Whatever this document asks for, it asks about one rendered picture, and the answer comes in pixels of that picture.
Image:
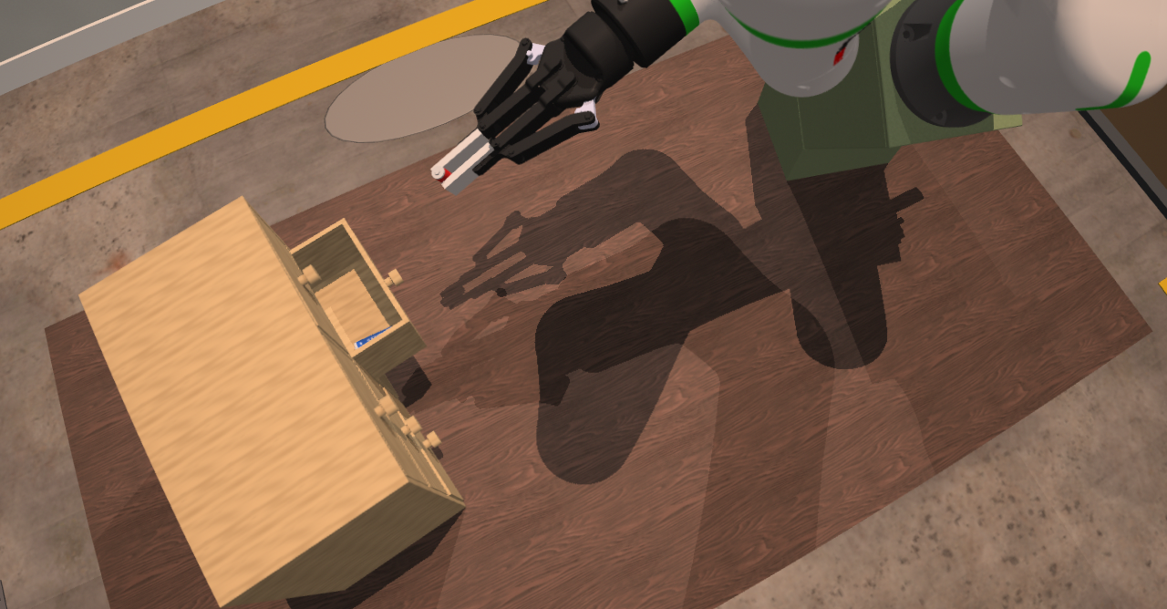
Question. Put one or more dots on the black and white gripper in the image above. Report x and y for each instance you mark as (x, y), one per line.
(578, 67)

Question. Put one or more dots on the light wooden chest of drawers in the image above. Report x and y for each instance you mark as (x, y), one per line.
(278, 476)

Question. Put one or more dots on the blue aa battery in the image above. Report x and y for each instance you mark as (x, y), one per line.
(365, 340)

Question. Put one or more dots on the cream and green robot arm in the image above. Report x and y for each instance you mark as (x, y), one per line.
(1006, 57)

